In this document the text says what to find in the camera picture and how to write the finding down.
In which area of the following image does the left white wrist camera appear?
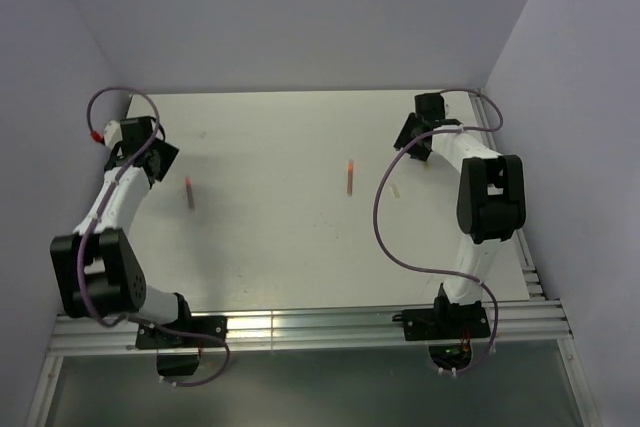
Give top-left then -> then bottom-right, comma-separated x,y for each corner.
103,120 -> 122,149

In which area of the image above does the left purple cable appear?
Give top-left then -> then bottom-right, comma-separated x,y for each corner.
77,86 -> 232,388

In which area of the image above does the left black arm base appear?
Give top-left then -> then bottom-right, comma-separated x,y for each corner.
135,315 -> 231,388

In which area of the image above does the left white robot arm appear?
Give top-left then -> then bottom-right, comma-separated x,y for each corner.
50,116 -> 195,346

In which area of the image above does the red pen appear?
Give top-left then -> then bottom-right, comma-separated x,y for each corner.
185,176 -> 195,211

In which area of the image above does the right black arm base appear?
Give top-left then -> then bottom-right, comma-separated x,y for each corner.
392,307 -> 491,374

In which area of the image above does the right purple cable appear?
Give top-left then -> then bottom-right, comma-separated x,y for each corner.
372,88 -> 504,378

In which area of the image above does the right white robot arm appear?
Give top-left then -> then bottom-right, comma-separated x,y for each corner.
394,92 -> 526,337

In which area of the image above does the aluminium rail frame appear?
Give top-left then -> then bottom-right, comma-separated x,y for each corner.
29,89 -> 601,427

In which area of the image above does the purple cable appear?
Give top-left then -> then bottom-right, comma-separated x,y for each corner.
77,86 -> 232,388
372,88 -> 504,378

